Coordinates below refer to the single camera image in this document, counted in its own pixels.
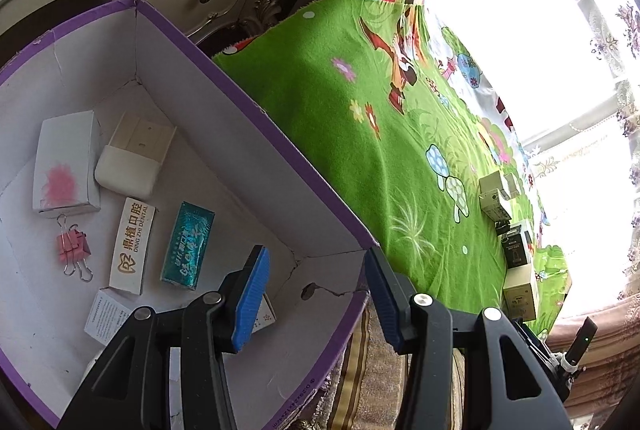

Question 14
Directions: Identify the pink binder clip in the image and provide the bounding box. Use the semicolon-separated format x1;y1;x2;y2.
56;215;95;283

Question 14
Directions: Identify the pink curtain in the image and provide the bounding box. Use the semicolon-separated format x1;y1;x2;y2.
545;295;640;416

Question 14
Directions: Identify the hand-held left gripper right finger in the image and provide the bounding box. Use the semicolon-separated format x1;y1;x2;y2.
364;246;573;430

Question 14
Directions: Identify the striped towel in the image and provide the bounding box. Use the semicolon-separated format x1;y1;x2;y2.
295;300;501;430

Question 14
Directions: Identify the white box with pink print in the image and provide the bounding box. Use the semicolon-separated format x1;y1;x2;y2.
32;110;102;215

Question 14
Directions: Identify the white lace curtain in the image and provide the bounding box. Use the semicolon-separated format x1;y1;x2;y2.
510;0;640;311

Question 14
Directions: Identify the large white box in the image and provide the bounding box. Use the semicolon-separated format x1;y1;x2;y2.
501;262;541;321

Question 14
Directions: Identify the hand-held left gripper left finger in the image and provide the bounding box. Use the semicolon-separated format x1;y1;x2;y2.
57;245;272;430

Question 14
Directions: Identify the black box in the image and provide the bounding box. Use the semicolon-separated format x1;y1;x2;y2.
500;222;532;270

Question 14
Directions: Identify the white box with red figure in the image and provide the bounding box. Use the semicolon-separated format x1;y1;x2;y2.
478;171;513;222

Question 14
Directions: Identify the green cartoon printed blanket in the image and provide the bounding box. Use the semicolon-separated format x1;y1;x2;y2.
210;0;573;336

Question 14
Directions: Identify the white box with orange print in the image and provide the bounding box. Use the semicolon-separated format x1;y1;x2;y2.
109;196;157;296

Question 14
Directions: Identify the white plastic holder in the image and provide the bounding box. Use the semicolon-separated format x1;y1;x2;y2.
94;111;177;199

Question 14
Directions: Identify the teal box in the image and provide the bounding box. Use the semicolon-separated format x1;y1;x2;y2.
160;201;216;292

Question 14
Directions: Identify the purple cardboard box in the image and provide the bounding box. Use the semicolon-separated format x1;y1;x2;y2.
0;0;381;429

